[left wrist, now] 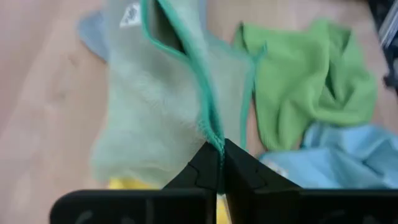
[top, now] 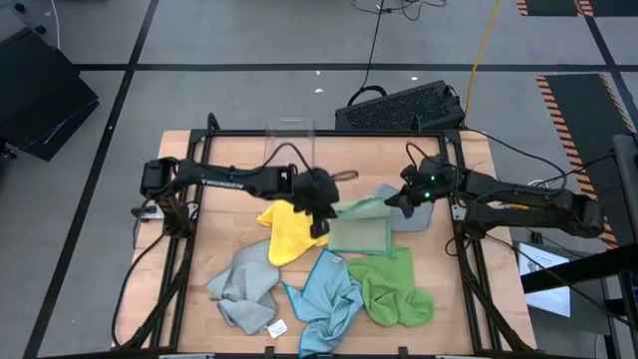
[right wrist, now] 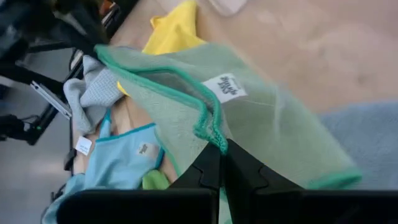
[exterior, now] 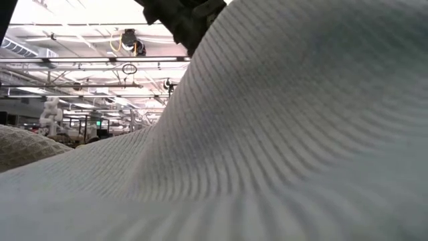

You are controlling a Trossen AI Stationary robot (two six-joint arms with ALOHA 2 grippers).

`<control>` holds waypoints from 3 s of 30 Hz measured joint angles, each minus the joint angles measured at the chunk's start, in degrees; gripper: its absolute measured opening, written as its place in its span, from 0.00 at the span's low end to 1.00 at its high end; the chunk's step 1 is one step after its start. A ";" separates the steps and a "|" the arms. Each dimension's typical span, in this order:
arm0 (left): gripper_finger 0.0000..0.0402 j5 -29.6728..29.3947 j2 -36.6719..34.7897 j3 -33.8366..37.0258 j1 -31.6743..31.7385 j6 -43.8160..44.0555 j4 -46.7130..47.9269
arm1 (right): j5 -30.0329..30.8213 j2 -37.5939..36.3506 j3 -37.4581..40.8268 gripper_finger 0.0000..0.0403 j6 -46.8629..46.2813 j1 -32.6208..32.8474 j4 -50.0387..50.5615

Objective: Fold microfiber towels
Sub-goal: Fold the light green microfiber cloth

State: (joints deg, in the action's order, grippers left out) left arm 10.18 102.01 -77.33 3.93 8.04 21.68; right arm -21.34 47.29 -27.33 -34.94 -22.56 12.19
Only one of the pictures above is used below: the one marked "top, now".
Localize white screen monitor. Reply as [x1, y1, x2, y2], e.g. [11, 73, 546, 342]
[516, 241, 573, 319]

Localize black storage case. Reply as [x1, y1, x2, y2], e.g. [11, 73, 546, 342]
[0, 27, 100, 163]

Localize black floor cable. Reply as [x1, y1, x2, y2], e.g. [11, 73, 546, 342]
[347, 0, 449, 108]

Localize yellow cable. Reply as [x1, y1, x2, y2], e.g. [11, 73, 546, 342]
[462, 0, 502, 129]

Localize pale green microfiber towel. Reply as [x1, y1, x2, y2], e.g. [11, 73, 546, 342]
[326, 195, 395, 256]

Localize black stand beams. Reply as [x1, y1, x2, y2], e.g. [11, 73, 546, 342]
[520, 133, 638, 359]

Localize smooth gray microfiber towel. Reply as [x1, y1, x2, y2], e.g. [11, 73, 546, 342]
[373, 182, 436, 233]

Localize black metal table frame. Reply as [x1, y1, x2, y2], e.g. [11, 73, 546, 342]
[112, 112, 537, 359]

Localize yellow microfiber towel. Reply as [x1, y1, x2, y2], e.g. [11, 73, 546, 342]
[256, 198, 330, 268]

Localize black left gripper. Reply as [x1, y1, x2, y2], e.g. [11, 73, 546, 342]
[290, 168, 346, 240]

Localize bright green microfiber towel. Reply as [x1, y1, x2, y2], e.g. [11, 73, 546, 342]
[347, 245, 435, 329]

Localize light blue microfiber towel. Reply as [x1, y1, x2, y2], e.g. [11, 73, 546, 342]
[282, 247, 365, 359]

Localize clear plastic bin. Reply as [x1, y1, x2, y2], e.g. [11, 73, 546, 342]
[263, 117, 317, 174]

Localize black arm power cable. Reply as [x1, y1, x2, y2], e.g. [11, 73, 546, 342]
[111, 231, 166, 348]

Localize black perforated computer case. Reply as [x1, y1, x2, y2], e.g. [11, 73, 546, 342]
[334, 79, 468, 133]

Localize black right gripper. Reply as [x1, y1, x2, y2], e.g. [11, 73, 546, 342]
[384, 156, 460, 220]

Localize hazard-striped black floor mat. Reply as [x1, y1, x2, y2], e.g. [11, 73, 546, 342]
[535, 73, 638, 250]
[515, 0, 638, 18]

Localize white paper towel tag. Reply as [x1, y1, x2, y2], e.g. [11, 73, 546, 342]
[267, 318, 289, 339]

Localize white floor cable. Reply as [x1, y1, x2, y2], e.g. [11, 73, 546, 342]
[49, 0, 62, 51]

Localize gray waffle-weave towel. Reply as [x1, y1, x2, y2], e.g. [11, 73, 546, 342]
[204, 238, 281, 336]

